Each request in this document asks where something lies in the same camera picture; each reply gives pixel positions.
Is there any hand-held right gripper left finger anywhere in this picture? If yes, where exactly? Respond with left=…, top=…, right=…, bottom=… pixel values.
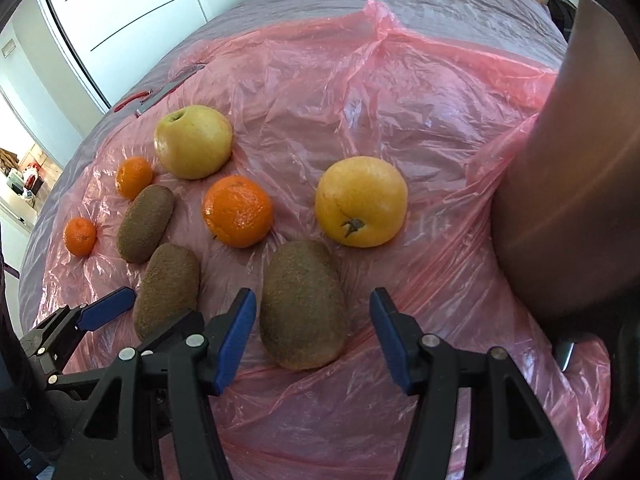
left=75, top=287, right=258, bottom=480

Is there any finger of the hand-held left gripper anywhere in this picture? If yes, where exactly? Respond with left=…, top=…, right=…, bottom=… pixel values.
left=20, top=286, right=137, bottom=396
left=141, top=309, right=207, bottom=356

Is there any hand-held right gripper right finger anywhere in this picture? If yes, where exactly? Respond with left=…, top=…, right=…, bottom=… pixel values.
left=369, top=287, right=576, bottom=480

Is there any large brown kiwi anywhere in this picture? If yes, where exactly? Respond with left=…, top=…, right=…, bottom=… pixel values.
left=260, top=240, right=351, bottom=372

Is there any yellow orange with stem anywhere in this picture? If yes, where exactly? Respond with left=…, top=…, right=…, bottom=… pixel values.
left=315, top=156, right=408, bottom=248

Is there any small orange mandarin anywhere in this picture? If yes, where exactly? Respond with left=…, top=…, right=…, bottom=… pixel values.
left=115, top=156, right=155, bottom=201
left=63, top=217, right=98, bottom=258

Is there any yellow-green apple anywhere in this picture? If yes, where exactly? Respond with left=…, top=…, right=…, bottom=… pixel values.
left=153, top=105, right=234, bottom=181

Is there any pink plastic bag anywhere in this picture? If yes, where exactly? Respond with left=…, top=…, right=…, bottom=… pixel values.
left=30, top=0, right=613, bottom=480

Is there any brown glossy container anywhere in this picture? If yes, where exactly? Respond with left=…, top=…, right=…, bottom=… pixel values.
left=490, top=0, right=640, bottom=321

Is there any white wardrobe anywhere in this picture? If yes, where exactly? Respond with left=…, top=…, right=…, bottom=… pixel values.
left=40, top=0, right=311, bottom=111

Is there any purple bed sheet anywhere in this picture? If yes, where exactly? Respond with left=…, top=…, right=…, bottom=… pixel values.
left=17, top=0, right=571, bottom=321

